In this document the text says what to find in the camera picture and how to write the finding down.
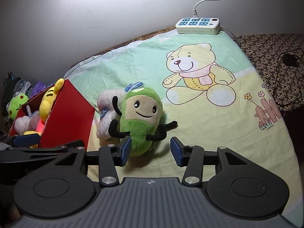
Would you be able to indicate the black charger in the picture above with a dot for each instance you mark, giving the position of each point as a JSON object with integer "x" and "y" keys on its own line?
{"x": 289, "y": 59}

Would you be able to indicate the purple package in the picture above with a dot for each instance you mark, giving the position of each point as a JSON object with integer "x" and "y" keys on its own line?
{"x": 38, "y": 87}

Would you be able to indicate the blue pen holder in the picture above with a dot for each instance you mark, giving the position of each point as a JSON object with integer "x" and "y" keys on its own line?
{"x": 9, "y": 76}

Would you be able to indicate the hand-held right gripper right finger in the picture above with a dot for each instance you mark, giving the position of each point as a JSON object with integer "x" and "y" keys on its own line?
{"x": 177, "y": 150}

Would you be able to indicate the purple plush rabbit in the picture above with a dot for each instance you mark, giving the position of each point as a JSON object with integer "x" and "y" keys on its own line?
{"x": 22, "y": 123}

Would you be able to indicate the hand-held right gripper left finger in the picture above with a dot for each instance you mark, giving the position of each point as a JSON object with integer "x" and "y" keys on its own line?
{"x": 125, "y": 150}

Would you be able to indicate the green bear print blanket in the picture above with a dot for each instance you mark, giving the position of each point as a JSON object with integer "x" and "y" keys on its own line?
{"x": 133, "y": 61}

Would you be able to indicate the yellow tiger plush toy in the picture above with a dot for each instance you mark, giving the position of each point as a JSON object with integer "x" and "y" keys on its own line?
{"x": 48, "y": 99}

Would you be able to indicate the red cardboard box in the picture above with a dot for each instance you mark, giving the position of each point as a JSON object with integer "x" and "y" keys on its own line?
{"x": 71, "y": 109}

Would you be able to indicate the green frog plush toy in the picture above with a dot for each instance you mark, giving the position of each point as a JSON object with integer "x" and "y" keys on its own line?
{"x": 17, "y": 102}

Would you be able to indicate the white blue patterned cloth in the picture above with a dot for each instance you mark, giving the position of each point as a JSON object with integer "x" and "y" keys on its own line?
{"x": 22, "y": 85}

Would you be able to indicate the white power strip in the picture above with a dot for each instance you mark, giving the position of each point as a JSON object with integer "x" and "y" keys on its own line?
{"x": 197, "y": 29}

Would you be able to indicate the white plush toy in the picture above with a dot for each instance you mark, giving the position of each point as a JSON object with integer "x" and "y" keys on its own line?
{"x": 106, "y": 99}

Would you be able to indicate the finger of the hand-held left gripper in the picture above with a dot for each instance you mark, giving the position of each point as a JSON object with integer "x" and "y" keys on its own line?
{"x": 57, "y": 147}
{"x": 27, "y": 139}

